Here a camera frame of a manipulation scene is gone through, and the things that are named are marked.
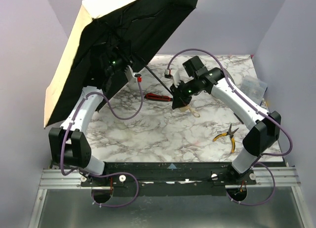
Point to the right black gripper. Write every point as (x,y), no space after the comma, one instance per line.
(179,94)

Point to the beige folding umbrella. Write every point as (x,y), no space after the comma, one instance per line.
(107,37)

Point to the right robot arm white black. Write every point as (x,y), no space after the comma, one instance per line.
(262,125)

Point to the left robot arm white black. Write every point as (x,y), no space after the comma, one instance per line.
(68,143)

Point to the red black utility knife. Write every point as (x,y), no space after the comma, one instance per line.
(160,98)

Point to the blue tape triangle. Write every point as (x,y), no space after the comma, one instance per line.
(172,166)

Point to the clear plastic screw box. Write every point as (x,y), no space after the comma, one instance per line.
(254,89)

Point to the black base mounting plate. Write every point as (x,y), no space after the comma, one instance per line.
(155,179)

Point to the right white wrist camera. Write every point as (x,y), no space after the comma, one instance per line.
(174,75)

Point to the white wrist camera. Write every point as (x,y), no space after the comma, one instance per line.
(132,76)
(174,75)

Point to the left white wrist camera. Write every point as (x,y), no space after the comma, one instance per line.
(132,76)

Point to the aluminium rail frame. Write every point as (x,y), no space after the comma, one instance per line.
(275,201)

